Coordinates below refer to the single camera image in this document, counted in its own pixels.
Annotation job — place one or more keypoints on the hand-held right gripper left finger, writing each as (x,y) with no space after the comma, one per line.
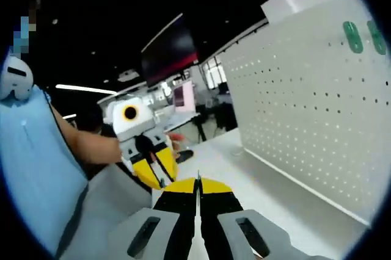
(177,220)

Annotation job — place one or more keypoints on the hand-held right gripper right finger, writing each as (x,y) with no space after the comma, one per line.
(221,220)

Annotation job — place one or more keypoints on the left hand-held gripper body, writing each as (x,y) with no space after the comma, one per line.
(134,125)

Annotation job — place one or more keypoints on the white perforated mounting plate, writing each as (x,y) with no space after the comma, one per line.
(290,119)

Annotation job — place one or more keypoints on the green hook assembly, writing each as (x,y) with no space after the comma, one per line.
(376,38)
(353,38)

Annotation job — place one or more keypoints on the person's left hand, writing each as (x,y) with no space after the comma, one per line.
(177,137)

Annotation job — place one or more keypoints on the black oval object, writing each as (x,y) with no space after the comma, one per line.
(184,156)

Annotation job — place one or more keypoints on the white background desk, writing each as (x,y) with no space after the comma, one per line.
(180,122)

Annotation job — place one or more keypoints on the pink panel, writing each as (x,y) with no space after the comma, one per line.
(184,98)

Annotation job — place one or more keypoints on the short white ceiling light strip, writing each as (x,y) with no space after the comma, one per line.
(85,89)

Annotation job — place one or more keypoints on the dark hanging display screen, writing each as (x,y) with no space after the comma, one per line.
(171,55)

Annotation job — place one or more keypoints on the person in light-blue shirt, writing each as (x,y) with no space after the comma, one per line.
(30,150)

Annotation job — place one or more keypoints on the white chest-worn device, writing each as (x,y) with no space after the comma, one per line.
(15,80)

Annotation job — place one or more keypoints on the white cabinet block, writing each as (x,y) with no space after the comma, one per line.
(281,6)

